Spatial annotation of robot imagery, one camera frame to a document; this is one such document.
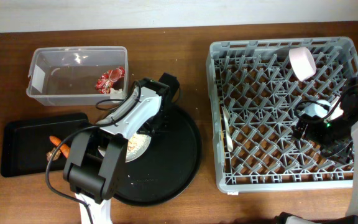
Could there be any round black serving tray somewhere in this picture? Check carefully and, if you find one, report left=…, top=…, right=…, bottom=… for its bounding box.
left=114, top=106, right=202, bottom=207

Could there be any white tissue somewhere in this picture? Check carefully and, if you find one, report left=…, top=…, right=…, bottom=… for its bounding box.
left=109, top=88, right=126, bottom=100

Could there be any grey plate with food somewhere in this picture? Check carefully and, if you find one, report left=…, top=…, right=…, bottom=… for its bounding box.
left=97, top=132, right=152, bottom=162

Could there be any wooden chopstick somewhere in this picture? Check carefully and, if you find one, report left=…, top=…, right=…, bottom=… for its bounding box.
left=220, top=129, right=226, bottom=166

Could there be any black rectangular tray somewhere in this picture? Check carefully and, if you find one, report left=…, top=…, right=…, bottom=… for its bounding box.
left=0, top=113, right=88, bottom=177

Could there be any grey dishwasher rack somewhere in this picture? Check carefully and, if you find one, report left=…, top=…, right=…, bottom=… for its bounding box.
left=206, top=37, right=358, bottom=194

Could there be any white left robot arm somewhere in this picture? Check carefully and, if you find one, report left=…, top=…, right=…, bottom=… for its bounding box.
left=45, top=73, right=180, bottom=223

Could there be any white plastic fork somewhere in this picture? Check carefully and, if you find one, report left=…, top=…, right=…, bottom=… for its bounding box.
left=222, top=106, right=233, bottom=152

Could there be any brown food scrap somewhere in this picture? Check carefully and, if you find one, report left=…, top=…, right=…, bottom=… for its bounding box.
left=46, top=147, right=61, bottom=161

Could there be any cream plastic cup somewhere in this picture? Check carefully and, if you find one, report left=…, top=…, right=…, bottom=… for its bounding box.
left=328, top=105, right=344, bottom=121

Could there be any clear plastic waste bin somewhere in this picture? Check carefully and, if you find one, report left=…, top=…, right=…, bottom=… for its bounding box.
left=26, top=46, right=129, bottom=106

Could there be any pink plastic bowl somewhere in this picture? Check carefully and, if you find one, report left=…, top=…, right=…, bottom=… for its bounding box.
left=288, top=47, right=316, bottom=81

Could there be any orange carrot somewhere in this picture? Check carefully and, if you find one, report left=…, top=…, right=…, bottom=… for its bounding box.
left=49, top=136, right=70, bottom=159

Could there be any red crumpled snack wrapper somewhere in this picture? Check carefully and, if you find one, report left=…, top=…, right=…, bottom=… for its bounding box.
left=95, top=67, right=126, bottom=94

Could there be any light blue plastic cup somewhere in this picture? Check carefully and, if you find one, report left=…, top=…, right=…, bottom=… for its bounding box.
left=302, top=100, right=331, bottom=118

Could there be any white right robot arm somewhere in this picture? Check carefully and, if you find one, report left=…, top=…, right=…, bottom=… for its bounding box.
left=293, top=77, right=358, bottom=223

